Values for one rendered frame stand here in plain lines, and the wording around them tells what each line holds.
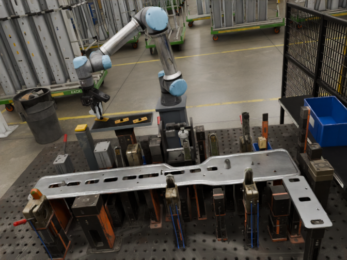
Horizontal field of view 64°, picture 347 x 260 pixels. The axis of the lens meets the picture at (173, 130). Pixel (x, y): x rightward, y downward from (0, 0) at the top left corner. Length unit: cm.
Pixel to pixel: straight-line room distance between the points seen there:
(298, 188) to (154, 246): 76
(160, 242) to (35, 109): 298
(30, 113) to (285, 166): 341
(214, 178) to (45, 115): 317
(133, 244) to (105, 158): 48
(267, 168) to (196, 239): 51
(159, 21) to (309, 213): 117
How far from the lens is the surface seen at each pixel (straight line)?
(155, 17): 160
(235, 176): 139
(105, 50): 171
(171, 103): 189
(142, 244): 157
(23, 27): 586
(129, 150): 155
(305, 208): 128
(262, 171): 142
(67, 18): 780
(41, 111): 415
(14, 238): 197
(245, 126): 151
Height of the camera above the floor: 191
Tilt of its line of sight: 30 degrees down
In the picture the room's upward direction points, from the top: 10 degrees counter-clockwise
